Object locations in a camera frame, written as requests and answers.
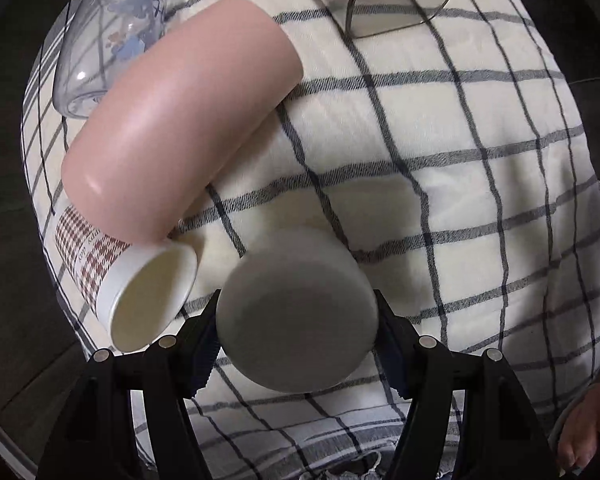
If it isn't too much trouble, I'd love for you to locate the pink cup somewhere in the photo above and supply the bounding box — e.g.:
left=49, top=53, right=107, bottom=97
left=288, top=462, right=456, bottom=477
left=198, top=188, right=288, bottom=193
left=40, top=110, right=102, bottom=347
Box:
left=60, top=0, right=305, bottom=246

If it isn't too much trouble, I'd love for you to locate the houndstooth print paper cup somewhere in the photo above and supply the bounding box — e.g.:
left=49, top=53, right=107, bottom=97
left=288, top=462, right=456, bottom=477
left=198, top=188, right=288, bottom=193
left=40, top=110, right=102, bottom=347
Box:
left=54, top=204, right=199, bottom=353

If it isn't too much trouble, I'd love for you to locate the black and white checked blanket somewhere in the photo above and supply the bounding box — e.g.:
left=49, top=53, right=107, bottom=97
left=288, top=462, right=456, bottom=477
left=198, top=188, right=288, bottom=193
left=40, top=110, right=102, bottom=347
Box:
left=20, top=0, right=600, bottom=480

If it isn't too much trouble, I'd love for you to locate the white cup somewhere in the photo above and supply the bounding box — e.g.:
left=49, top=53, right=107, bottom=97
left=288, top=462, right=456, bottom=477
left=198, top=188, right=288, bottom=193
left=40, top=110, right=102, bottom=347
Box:
left=215, top=225, right=381, bottom=394

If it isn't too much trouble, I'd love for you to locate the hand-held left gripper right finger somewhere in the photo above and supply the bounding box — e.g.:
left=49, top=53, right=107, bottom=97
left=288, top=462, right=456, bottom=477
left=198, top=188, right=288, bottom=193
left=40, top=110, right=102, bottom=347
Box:
left=372, top=288, right=561, bottom=480

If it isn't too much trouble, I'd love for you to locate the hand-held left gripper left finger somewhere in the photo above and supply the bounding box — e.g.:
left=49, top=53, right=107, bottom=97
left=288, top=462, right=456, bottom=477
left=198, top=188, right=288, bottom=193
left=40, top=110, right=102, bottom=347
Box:
left=39, top=289, right=223, bottom=480

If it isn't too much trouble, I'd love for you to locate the clear cup with blue flowers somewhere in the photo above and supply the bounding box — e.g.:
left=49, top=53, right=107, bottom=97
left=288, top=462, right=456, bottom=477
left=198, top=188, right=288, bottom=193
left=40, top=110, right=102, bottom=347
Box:
left=52, top=0, right=171, bottom=120

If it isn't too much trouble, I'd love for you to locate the person's bare foot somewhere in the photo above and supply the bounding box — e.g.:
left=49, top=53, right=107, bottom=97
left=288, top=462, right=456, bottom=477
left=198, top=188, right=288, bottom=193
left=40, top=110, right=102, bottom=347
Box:
left=555, top=352, right=600, bottom=472

